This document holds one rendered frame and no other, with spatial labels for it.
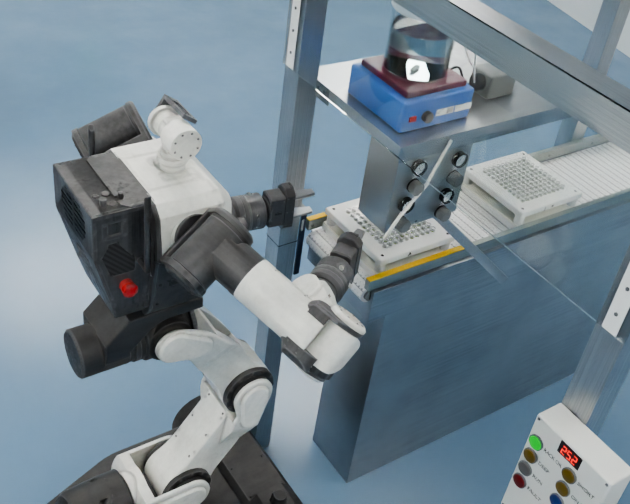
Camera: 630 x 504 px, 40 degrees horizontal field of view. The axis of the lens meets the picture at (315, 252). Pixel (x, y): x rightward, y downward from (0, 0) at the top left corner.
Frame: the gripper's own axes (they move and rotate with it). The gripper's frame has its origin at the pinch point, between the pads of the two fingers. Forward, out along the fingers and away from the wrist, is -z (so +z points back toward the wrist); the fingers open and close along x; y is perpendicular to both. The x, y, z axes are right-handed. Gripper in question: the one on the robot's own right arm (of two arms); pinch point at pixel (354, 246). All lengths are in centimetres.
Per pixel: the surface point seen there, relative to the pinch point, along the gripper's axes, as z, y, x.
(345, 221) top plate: -18.4, -9.0, 7.9
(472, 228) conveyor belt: -45, 19, 15
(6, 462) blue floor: 30, -89, 103
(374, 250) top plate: -11.3, 1.9, 7.9
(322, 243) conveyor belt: -15.9, -13.4, 15.4
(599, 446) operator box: 43, 61, -12
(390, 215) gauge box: -1.2, 6.6, -10.9
